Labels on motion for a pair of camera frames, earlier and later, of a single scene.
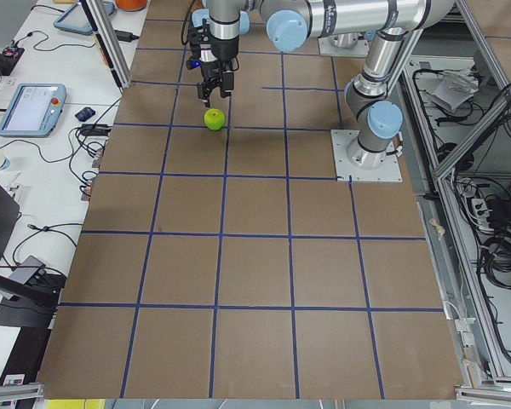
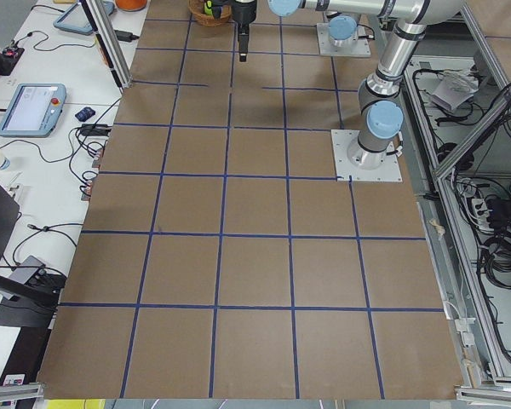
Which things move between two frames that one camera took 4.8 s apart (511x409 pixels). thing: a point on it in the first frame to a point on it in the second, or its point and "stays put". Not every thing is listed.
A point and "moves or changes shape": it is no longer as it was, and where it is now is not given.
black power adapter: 125,36 stays put
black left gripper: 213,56 to 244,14
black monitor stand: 31,302 stays put
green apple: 214,118 moves or changes shape
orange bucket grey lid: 131,5 stays put
